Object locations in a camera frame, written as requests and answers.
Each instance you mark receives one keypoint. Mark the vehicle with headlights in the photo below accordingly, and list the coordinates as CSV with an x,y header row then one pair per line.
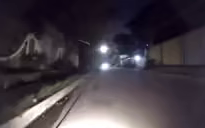
x,y
105,65

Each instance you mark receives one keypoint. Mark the pale concrete kerb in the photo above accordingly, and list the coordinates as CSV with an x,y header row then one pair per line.
x,y
40,108

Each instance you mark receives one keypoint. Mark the grey asphalt road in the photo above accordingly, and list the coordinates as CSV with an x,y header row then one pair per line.
x,y
130,100

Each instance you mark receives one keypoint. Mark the long pale wall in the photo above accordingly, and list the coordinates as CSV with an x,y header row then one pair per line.
x,y
186,48

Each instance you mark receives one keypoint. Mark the pale arched structure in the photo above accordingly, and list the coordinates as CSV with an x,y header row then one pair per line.
x,y
26,48

